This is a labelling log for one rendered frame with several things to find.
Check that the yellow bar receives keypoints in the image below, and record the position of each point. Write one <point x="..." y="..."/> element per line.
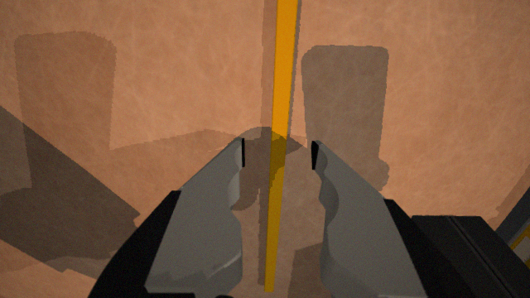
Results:
<point x="282" y="83"/>

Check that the grey metal shelf rack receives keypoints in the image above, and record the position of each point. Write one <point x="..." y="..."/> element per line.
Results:
<point x="516" y="221"/>

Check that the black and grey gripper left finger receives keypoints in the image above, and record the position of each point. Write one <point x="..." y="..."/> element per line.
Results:
<point x="190" y="246"/>

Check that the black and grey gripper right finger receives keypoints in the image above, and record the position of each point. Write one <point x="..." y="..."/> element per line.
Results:
<point x="372" y="248"/>

